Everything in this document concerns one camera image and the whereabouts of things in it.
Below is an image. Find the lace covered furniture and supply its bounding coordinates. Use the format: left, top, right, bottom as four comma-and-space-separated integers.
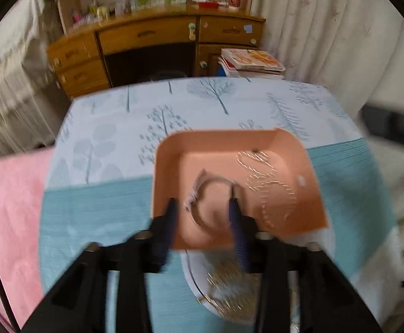
0, 0, 70, 157

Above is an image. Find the pink rectangular jewelry tray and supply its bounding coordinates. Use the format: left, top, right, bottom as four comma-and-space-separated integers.
151, 128, 329, 250

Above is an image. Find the cream patterned curtain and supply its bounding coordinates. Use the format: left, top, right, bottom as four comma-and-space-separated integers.
251, 0, 404, 116

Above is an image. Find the silver chain necklace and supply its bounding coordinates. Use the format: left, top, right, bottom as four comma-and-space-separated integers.
235, 149, 299, 229

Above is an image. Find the silver bangle bracelet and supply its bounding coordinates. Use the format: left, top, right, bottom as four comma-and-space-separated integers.
184, 169, 246, 233

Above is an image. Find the stack of magazines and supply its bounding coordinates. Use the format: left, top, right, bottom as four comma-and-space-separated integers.
218, 48, 286, 80

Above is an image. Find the wooden desk with drawers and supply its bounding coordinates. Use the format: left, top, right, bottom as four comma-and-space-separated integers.
47, 5, 265, 99

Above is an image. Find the gold chain jewelry pile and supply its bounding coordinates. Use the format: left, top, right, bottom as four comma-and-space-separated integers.
197, 260, 261, 323

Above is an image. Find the pink quilted blanket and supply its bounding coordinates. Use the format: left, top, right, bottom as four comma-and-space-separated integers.
0, 148, 53, 326

